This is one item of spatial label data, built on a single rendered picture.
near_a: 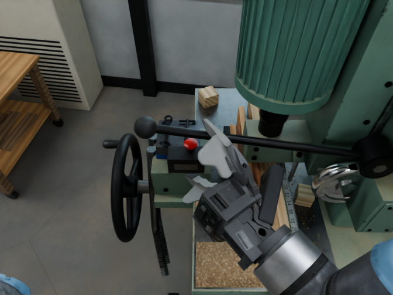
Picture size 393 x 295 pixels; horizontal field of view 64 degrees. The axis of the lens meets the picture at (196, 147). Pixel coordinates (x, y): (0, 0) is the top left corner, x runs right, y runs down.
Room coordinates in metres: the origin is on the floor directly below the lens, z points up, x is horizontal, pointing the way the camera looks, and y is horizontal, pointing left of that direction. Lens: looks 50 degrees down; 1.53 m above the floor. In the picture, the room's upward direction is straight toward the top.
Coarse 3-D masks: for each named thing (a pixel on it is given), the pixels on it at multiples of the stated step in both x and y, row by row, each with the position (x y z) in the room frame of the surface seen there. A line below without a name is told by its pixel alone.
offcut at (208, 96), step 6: (198, 90) 0.72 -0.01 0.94; (204, 90) 0.72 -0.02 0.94; (210, 90) 0.72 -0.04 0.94; (198, 96) 0.72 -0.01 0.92; (204, 96) 0.69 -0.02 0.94; (210, 96) 0.69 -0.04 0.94; (216, 96) 0.70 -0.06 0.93; (204, 102) 0.68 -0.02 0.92; (210, 102) 0.69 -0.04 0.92; (216, 102) 0.70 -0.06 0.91
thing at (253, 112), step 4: (248, 104) 0.68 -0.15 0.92; (248, 108) 0.67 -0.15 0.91; (252, 108) 0.64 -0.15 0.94; (256, 108) 0.64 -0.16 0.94; (248, 112) 0.66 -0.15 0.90; (252, 112) 0.62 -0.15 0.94; (256, 112) 0.62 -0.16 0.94; (252, 116) 0.61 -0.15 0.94; (256, 116) 0.61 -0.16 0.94; (260, 164) 0.45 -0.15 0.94; (260, 168) 0.44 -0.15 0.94; (276, 216) 0.31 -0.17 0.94; (276, 220) 0.30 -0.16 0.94; (276, 224) 0.30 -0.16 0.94; (276, 228) 0.29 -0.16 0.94
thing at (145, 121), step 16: (144, 128) 0.32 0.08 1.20; (160, 128) 0.33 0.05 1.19; (176, 128) 0.33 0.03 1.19; (256, 144) 0.32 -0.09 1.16; (272, 144) 0.32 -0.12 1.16; (288, 144) 0.33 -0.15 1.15; (304, 144) 0.33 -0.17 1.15; (368, 144) 0.33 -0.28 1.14; (384, 144) 0.33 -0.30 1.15; (368, 160) 0.31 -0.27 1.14; (384, 160) 0.30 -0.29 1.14; (368, 176) 0.30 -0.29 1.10; (384, 176) 0.30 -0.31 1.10
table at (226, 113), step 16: (224, 96) 0.74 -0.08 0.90; (240, 96) 0.74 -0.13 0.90; (208, 112) 0.67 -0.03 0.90; (224, 112) 0.67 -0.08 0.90; (192, 240) 0.28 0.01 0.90; (208, 240) 0.28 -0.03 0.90; (192, 256) 0.24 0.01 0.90; (192, 272) 0.21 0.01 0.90; (192, 288) 0.18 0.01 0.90; (208, 288) 0.18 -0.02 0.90; (224, 288) 0.18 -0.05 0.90; (240, 288) 0.18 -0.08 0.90; (256, 288) 0.18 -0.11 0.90
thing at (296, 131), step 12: (252, 120) 0.50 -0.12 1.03; (288, 120) 0.50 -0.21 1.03; (300, 120) 0.50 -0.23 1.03; (252, 132) 0.46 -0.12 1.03; (288, 132) 0.46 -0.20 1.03; (300, 132) 0.46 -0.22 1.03; (252, 156) 0.43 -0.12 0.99; (264, 156) 0.43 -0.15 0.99; (276, 156) 0.43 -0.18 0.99; (288, 156) 0.43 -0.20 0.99
